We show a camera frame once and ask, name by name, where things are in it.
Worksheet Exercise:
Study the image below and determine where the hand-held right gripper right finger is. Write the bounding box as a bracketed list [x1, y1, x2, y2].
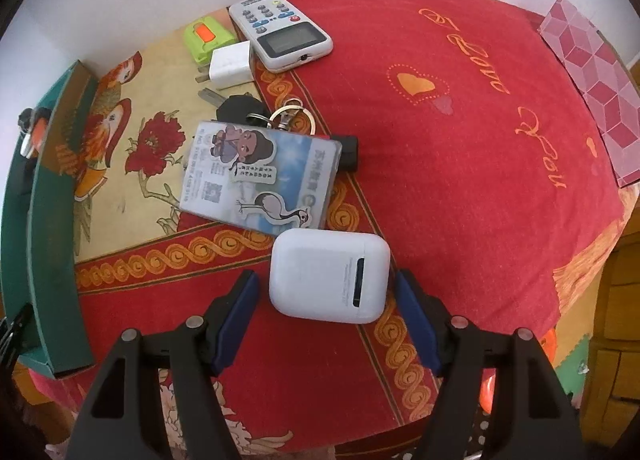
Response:
[394, 268, 588, 460]

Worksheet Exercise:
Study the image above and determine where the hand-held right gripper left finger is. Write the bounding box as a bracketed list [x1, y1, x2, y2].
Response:
[65, 269, 261, 460]

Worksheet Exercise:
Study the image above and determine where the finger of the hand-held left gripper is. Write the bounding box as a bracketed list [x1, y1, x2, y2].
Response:
[0, 303, 33, 368]

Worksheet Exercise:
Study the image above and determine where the white earbuds case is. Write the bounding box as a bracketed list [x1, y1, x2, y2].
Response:
[268, 229, 391, 325]

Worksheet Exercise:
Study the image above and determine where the teal cardboard box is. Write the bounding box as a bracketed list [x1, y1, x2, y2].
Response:
[0, 59, 101, 381]

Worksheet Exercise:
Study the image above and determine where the cartoon printed card holder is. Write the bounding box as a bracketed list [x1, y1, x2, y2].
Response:
[179, 120, 345, 231]

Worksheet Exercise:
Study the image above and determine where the orange timer with monkey figure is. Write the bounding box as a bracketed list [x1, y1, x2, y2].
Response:
[17, 108, 51, 158]

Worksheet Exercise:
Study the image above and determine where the white charger plug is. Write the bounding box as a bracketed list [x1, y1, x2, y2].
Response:
[194, 40, 253, 90]

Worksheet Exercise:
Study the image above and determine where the green utility cutter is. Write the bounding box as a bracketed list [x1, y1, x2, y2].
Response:
[182, 15, 236, 65]

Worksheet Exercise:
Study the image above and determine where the white remote control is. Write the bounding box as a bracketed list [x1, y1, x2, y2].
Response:
[229, 0, 334, 74]

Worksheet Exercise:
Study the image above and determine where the orange plastic object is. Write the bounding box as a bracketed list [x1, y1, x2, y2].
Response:
[477, 327, 558, 413]

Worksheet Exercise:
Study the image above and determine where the colourful foam floor mat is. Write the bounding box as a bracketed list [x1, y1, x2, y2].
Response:
[550, 325, 601, 401]

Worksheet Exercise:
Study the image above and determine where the wooden cabinet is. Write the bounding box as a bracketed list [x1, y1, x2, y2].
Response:
[582, 220, 640, 446]

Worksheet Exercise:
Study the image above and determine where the pink geometric patterned cloth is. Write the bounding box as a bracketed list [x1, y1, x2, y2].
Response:
[537, 0, 640, 189]

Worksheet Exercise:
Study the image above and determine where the metal key ring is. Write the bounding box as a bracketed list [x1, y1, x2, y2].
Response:
[245, 98, 317, 136]

